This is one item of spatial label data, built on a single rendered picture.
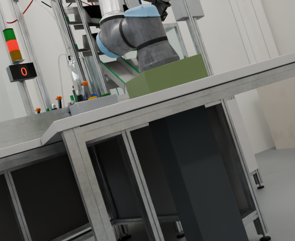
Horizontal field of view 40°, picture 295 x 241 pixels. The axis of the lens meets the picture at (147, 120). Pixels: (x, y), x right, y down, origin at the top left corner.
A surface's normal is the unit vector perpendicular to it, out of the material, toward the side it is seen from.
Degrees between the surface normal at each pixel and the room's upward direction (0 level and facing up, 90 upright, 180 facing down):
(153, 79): 90
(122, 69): 45
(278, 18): 90
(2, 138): 90
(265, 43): 90
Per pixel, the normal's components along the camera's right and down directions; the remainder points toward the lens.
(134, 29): -0.59, 0.28
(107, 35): -0.64, 0.04
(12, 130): 0.63, -0.22
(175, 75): 0.31, -0.12
